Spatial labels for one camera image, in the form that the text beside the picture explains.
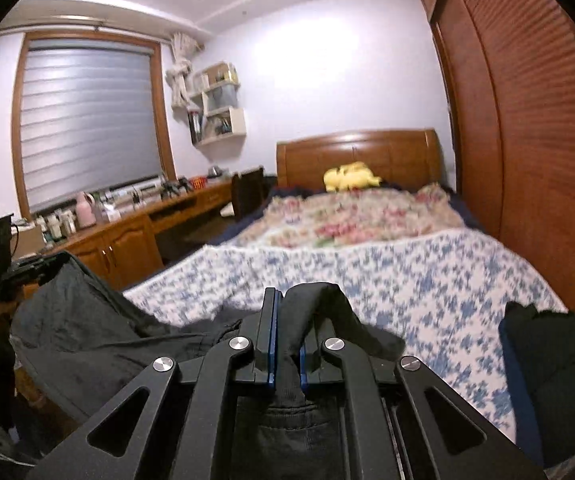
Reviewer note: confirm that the wooden bed headboard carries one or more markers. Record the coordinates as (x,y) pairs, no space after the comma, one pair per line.
(357,152)

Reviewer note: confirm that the pink floral quilt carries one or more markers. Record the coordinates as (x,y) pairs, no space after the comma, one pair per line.
(357,215)

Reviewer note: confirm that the wooden desk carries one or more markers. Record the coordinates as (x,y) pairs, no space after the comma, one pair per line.
(127,245)

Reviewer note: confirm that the blue floral bedspread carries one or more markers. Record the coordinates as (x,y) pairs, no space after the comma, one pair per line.
(417,285)

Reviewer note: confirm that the white wall shelf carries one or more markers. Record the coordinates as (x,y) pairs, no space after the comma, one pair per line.
(235,122)

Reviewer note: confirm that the wooden louvered wardrobe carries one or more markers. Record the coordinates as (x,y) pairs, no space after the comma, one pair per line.
(532,110)

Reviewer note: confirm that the red basket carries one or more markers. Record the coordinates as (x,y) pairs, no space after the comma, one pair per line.
(197,182)

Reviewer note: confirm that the folded navy garment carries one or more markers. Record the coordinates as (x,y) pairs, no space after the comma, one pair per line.
(515,385)

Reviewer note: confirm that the tied beige curtain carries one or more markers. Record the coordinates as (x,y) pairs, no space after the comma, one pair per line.
(180,77)

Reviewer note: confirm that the metal bowl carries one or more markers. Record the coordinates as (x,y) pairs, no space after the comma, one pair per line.
(216,173)

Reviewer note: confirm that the folded black garment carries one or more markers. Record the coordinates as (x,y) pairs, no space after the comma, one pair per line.
(567,385)

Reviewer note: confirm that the grey window blind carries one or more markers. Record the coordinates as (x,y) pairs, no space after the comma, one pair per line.
(87,120)

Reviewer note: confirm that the black gadget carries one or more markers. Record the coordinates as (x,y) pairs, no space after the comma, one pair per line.
(175,187)

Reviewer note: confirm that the dark wooden chair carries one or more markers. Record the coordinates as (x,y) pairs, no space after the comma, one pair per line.
(247,195)

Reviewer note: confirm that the pink thermos jug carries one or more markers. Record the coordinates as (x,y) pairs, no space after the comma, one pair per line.
(86,212)

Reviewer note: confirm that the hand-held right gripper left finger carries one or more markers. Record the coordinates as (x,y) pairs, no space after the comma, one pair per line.
(273,340)

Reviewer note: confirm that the black jacket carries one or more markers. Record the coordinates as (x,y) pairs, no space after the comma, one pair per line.
(92,330)

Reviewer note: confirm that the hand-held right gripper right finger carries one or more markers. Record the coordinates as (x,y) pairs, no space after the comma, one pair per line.
(303,367)

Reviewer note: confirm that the group of small white bottles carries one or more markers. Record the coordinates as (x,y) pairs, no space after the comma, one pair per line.
(54,225)

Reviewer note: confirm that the curtain rod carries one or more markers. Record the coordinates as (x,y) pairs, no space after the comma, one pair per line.
(52,25)

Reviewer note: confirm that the white paper bag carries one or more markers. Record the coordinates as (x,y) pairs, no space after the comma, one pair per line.
(222,99)

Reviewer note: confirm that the yellow plush toy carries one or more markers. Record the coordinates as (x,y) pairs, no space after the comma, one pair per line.
(350,177)

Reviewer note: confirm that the cardboard box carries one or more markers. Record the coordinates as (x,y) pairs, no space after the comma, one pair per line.
(28,240)

